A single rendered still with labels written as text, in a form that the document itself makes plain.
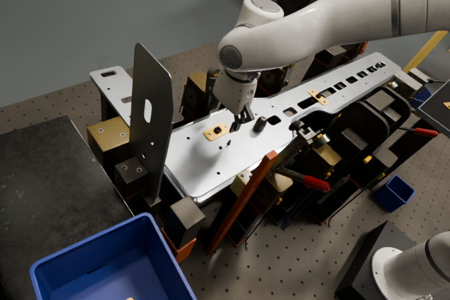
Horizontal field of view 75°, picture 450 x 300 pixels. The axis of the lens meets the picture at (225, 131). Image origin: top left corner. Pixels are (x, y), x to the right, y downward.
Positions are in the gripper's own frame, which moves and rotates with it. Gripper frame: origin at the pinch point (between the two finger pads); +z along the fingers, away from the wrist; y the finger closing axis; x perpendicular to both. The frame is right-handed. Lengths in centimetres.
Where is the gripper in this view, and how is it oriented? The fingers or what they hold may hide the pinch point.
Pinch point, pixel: (223, 117)
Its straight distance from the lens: 79.1
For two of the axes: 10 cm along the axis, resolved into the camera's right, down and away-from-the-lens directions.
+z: -2.6, 6.6, 7.0
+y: -6.4, -6.6, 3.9
